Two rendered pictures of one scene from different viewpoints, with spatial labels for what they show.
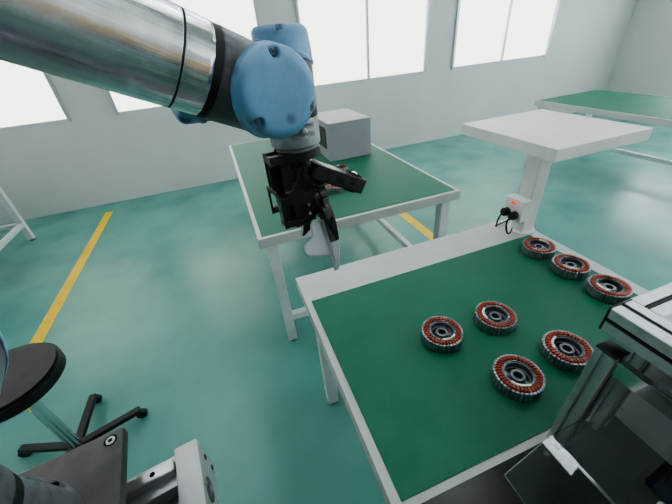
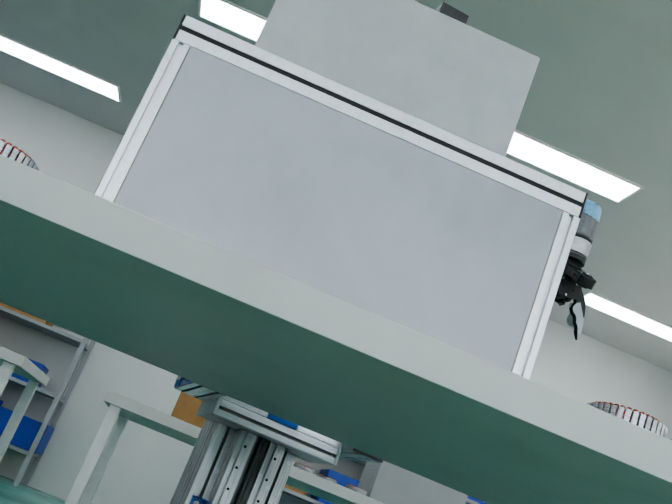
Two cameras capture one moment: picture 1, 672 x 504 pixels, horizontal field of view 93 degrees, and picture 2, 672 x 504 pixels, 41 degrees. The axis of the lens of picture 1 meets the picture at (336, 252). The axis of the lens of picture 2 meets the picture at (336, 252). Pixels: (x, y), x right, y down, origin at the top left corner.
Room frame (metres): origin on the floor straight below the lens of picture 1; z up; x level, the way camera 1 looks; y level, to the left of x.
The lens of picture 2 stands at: (0.41, -2.13, 0.48)
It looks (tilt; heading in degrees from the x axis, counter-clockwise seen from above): 17 degrees up; 103
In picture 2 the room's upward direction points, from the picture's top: 22 degrees clockwise
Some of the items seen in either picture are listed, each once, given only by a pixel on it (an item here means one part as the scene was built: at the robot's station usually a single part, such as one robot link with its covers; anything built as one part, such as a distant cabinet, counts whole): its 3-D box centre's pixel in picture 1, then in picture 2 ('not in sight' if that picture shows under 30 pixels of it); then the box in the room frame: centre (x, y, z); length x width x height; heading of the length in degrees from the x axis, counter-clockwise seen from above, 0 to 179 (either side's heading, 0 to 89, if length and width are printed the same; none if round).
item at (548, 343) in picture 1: (566, 350); not in sight; (0.52, -0.57, 0.77); 0.11 x 0.11 x 0.04
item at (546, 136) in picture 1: (529, 193); not in sight; (1.01, -0.70, 0.98); 0.37 x 0.35 x 0.46; 17
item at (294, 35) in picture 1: (283, 73); (581, 223); (0.50, 0.05, 1.45); 0.09 x 0.08 x 0.11; 123
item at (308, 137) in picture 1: (295, 133); (573, 249); (0.50, 0.04, 1.37); 0.08 x 0.08 x 0.05
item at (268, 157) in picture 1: (297, 184); (563, 278); (0.50, 0.05, 1.29); 0.09 x 0.08 x 0.12; 115
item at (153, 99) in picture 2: not in sight; (138, 166); (-0.22, -0.88, 0.91); 0.28 x 0.03 x 0.32; 107
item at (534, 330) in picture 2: not in sight; (507, 324); (0.41, -0.69, 0.91); 0.28 x 0.03 x 0.32; 107
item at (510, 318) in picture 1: (494, 317); not in sight; (0.65, -0.44, 0.77); 0.11 x 0.11 x 0.04
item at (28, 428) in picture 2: not in sight; (21, 431); (-3.15, 5.19, 0.40); 0.42 x 0.42 x 0.25; 16
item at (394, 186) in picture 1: (320, 208); not in sight; (2.31, 0.09, 0.38); 1.85 x 1.10 x 0.75; 17
